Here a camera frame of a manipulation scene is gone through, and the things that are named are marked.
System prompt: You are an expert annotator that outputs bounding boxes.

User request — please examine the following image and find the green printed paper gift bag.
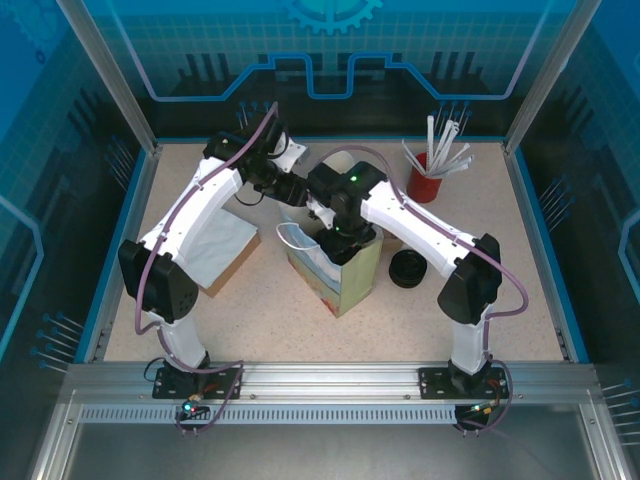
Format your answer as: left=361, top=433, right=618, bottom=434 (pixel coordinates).
left=276, top=199, right=386, bottom=319

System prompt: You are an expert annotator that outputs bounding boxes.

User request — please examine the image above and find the black plastic cup lid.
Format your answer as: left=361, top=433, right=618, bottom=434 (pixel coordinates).
left=388, top=248, right=428, bottom=290

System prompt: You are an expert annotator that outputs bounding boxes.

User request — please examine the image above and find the red straw holder cup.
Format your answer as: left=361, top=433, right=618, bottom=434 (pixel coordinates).
left=405, top=151, right=445, bottom=205

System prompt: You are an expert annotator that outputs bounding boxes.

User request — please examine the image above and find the white wrapped straw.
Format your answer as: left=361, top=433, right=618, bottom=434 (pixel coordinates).
left=425, top=115, right=438, bottom=174
left=433, top=155, right=477, bottom=177
left=401, top=139, right=428, bottom=174
left=439, top=143, right=474, bottom=169

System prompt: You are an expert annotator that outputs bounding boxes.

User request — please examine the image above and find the white straws bundle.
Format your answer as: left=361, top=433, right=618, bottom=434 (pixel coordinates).
left=433, top=119, right=462, bottom=169

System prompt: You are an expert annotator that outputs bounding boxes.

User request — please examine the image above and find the slotted aluminium strip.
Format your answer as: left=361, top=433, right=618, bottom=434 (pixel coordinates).
left=76, top=403, right=461, bottom=424

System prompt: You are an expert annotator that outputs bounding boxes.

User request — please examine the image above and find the aluminium frame rail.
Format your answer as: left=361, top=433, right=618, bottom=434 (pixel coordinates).
left=63, top=361, right=601, bottom=403

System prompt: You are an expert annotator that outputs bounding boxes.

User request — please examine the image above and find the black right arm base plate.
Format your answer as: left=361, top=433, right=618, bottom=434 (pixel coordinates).
left=418, top=365, right=507, bottom=401

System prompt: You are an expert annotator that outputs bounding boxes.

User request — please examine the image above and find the aluminium enclosure post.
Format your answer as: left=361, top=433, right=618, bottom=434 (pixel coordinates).
left=501, top=0, right=604, bottom=157
left=54, top=0, right=164, bottom=154

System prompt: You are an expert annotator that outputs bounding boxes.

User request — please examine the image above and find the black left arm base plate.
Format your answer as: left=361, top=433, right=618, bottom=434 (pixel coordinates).
left=151, top=363, right=245, bottom=402

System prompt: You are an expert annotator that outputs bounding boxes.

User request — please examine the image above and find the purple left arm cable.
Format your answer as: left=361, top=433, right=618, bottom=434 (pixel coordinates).
left=133, top=101, right=281, bottom=438

